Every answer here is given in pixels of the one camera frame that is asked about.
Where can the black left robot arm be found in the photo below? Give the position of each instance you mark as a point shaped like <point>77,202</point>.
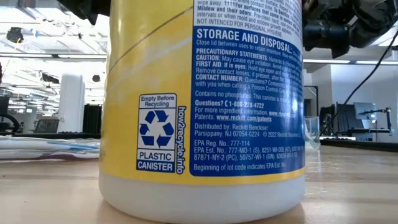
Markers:
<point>84,7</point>

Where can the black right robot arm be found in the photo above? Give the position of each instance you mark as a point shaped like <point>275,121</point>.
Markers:
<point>326,34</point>

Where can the black ceiling camera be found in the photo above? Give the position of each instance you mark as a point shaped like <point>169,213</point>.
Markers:
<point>14,35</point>

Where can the white pillar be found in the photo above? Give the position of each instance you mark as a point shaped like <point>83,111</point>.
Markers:
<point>71,102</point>

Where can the dark monitor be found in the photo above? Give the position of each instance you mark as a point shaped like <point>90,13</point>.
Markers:
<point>46,126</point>

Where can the black cabinet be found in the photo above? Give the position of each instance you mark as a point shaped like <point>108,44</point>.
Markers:
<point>92,119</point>

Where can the grey monitor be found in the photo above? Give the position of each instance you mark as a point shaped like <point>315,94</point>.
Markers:
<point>365,110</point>

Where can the dark partition panel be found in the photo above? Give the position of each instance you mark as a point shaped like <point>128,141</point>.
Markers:
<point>342,118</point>

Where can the dark desk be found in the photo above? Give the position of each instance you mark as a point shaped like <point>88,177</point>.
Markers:
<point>357,132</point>

